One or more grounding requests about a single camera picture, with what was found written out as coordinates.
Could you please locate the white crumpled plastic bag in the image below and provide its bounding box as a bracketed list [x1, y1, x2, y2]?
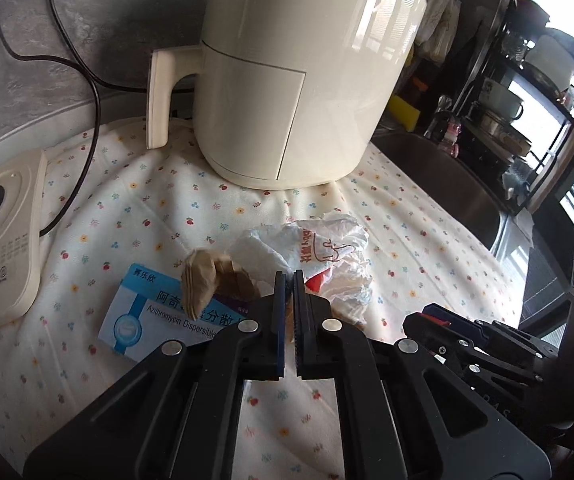
[229, 212, 372, 326]

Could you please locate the white plastic container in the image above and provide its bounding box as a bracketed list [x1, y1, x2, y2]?
[524, 35, 574, 86]

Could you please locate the blue medicine box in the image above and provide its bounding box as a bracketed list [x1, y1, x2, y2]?
[98, 262, 252, 363]

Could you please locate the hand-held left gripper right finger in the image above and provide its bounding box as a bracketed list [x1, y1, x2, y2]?
[292, 270, 552, 480]

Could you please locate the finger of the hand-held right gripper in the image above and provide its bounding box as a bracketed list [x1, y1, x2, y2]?
[434, 344, 538, 397]
[402, 304, 558, 362]

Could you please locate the cream air fryer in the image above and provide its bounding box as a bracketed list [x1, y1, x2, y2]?
[146, 0, 428, 191]

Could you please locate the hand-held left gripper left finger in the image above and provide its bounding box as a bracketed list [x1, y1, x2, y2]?
[22, 270, 288, 480]

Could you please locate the cream countertop appliance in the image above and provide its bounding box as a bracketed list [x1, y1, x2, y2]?
[0, 150, 48, 333]

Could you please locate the steel sink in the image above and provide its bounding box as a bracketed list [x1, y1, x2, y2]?
[372, 130, 505, 251]

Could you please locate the brown paper wad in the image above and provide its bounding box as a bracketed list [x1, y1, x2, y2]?
[181, 247, 288, 321]

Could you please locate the white enamel pot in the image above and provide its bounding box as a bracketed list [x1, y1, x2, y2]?
[477, 80, 525, 121]

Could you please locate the small glass bottle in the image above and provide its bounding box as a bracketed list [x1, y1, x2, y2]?
[434, 110, 462, 156]

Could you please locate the black dish rack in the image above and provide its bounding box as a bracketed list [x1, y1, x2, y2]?
[459, 0, 574, 211]

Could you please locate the black power cable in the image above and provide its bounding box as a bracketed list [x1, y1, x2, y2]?
[0, 0, 192, 96]
[39, 0, 102, 237]

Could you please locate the floral white tablecloth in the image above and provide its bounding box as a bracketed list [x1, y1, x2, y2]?
[0, 115, 528, 480]

